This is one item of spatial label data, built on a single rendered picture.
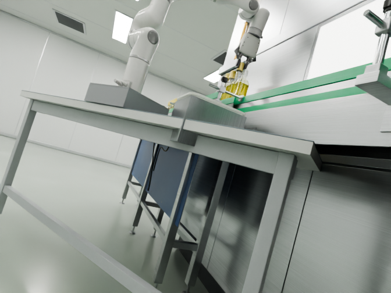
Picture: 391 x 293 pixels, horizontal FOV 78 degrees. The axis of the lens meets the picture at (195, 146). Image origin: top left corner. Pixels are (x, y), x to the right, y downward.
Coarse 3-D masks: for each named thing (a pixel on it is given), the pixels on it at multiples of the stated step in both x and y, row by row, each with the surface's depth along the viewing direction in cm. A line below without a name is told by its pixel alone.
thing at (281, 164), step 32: (128, 128) 96; (160, 128) 88; (224, 160) 72; (256, 160) 67; (288, 160) 63; (0, 192) 138; (64, 224) 107; (96, 256) 90; (256, 256) 62; (128, 288) 80; (256, 288) 60
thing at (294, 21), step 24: (264, 0) 159; (288, 0) 133; (312, 0) 114; (336, 0) 100; (360, 0) 86; (240, 24) 183; (288, 24) 126; (312, 24) 106; (264, 48) 137; (384, 168) 66
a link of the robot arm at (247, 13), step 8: (216, 0) 117; (224, 0) 116; (232, 0) 113; (240, 0) 112; (248, 0) 112; (256, 0) 113; (240, 8) 114; (248, 8) 114; (256, 8) 114; (248, 16) 119
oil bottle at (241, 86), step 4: (240, 80) 118; (244, 80) 119; (236, 84) 120; (240, 84) 118; (244, 84) 119; (248, 84) 120; (236, 88) 119; (240, 88) 118; (244, 88) 119; (232, 92) 122; (236, 92) 118; (240, 92) 118; (244, 92) 119; (232, 96) 121; (244, 96) 119
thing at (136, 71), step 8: (128, 64) 106; (136, 64) 104; (144, 64) 106; (128, 72) 105; (136, 72) 104; (144, 72) 107; (120, 80) 104; (128, 80) 104; (136, 80) 105; (144, 80) 109; (136, 88) 105
